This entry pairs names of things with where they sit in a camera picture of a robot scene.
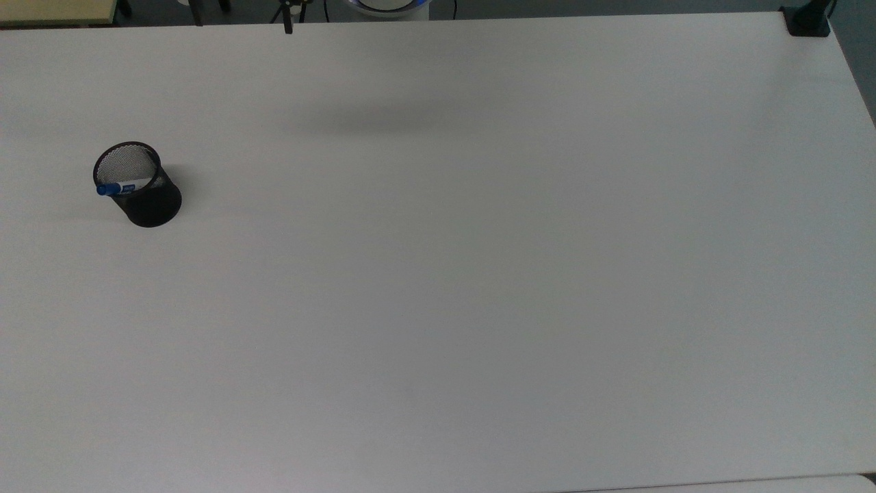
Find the black mesh pen cup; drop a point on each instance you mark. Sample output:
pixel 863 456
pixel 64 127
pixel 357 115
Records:
pixel 154 205

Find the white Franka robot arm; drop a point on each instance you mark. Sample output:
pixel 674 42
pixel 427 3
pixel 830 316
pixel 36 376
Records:
pixel 389 14

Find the yellow wooden table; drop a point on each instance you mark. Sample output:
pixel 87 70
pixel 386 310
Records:
pixel 55 10

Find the black corner table clamp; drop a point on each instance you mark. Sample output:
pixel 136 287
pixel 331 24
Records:
pixel 806 20

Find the adjacent white table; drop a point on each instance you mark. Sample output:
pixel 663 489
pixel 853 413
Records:
pixel 753 486

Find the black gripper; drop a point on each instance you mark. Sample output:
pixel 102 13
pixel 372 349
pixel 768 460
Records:
pixel 290 8

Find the white marker with blue cap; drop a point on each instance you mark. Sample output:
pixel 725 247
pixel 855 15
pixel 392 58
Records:
pixel 120 187

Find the dark thin furniture leg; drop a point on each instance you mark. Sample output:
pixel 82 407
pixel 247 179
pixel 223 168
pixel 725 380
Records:
pixel 198 12

